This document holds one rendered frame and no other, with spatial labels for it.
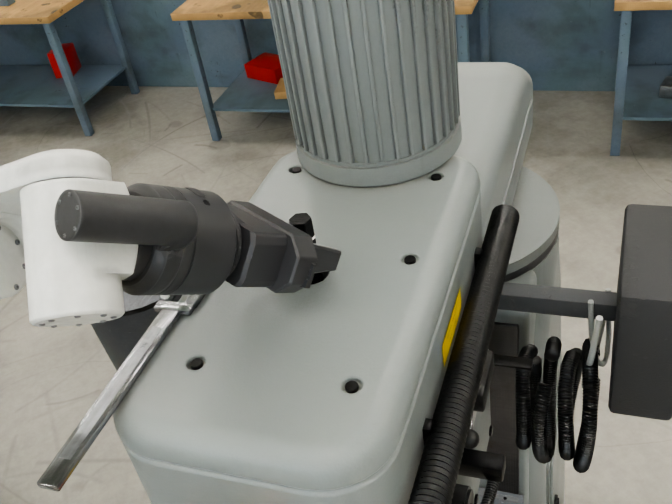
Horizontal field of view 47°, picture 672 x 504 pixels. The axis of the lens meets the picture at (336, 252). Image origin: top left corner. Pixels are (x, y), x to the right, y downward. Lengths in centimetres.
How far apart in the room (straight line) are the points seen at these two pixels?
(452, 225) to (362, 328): 18
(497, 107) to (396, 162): 47
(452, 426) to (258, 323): 20
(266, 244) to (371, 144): 24
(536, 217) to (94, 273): 95
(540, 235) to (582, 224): 270
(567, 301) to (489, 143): 28
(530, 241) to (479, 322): 53
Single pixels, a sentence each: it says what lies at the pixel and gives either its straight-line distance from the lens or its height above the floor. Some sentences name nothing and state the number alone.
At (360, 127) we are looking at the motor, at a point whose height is 197.
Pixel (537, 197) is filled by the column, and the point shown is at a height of 156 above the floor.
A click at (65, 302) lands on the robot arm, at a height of 204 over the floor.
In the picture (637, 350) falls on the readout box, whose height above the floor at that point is 164.
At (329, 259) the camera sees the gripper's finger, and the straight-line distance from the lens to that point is 72.
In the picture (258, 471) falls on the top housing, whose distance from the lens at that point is 63.
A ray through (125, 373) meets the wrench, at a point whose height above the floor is 190.
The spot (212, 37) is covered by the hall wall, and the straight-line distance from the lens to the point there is 584.
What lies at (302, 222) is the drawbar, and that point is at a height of 196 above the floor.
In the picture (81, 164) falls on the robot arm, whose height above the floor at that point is 210.
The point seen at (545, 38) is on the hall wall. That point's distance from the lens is 515.
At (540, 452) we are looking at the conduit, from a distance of 117.
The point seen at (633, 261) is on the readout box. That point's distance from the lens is 102.
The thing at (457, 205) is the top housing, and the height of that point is 189.
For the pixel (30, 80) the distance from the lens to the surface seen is 642.
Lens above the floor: 235
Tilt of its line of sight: 37 degrees down
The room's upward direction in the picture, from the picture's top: 10 degrees counter-clockwise
